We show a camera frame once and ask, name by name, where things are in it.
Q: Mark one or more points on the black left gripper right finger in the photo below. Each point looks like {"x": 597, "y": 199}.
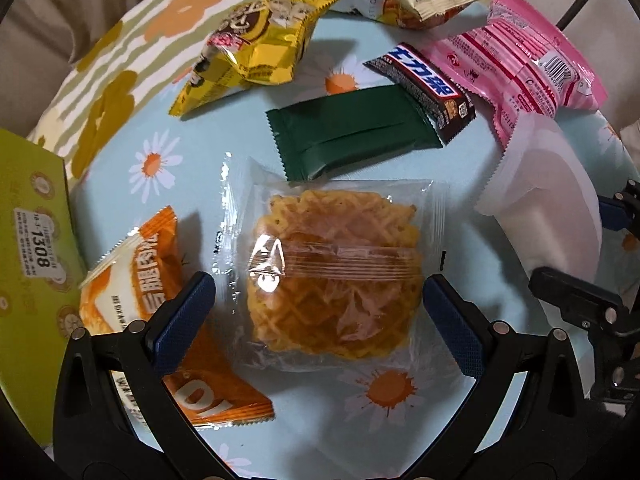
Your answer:
{"x": 520, "y": 418}

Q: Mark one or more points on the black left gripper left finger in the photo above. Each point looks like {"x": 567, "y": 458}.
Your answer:
{"x": 114, "y": 418}

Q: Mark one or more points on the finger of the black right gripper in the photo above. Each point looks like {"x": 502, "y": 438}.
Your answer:
{"x": 622, "y": 210}
{"x": 583, "y": 304}

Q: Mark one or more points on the white translucent bun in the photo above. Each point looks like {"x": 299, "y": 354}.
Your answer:
{"x": 544, "y": 201}

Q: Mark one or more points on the clear-wrapped orange noodle snack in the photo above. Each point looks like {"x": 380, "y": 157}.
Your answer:
{"x": 325, "y": 274}

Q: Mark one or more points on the yellow snack bag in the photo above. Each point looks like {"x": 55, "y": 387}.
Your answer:
{"x": 259, "y": 43}

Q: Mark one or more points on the orange ham bread packet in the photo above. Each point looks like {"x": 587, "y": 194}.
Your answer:
{"x": 140, "y": 280}

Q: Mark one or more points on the green cardboard box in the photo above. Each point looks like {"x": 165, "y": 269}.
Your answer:
{"x": 41, "y": 270}

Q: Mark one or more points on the pink snack bag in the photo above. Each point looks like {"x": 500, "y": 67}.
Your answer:
{"x": 520, "y": 63}

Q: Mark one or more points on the brown chocolate bar wrapper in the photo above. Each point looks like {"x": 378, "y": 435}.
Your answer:
{"x": 449, "y": 108}

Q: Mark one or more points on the dark green snack packet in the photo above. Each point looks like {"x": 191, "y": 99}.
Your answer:
{"x": 328, "y": 135}

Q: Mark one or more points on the green striped floral quilt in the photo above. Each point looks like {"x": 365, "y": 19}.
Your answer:
{"x": 151, "y": 47}

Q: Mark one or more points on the beige curtain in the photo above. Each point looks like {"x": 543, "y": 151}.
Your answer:
{"x": 41, "y": 41}

